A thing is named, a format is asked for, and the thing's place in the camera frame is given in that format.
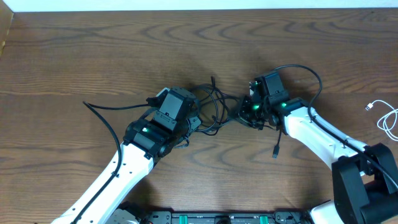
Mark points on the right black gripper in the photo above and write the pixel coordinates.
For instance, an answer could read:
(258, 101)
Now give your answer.
(242, 114)

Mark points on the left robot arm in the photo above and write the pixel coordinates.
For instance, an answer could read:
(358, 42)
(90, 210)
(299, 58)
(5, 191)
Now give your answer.
(171, 117)

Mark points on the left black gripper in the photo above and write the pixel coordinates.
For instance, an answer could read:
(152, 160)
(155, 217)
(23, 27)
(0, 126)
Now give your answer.
(198, 122)

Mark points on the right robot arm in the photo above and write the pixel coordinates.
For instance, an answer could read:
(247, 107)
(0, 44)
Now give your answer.
(364, 177)

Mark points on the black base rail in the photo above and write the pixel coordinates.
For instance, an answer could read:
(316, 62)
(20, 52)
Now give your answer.
(131, 213)

